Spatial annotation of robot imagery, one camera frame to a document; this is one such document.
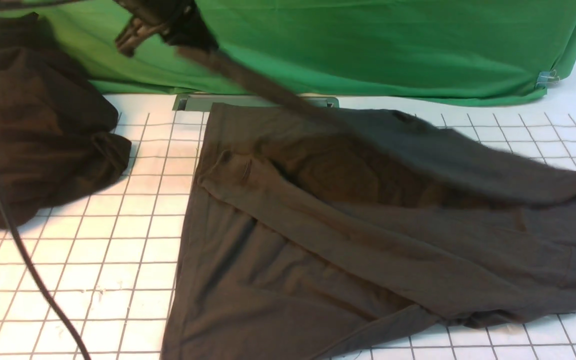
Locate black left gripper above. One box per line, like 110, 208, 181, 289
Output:
115, 0, 218, 58

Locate gray long-sleeved shirt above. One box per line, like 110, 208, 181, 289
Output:
160, 47, 576, 360

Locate gray metal base bar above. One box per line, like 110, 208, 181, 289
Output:
173, 93, 339, 113

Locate black crumpled garment pile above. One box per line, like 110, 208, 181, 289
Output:
0, 13, 131, 226

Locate green backdrop cloth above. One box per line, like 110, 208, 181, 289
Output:
34, 0, 576, 107

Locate metal binder clip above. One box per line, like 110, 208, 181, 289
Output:
534, 69, 561, 89

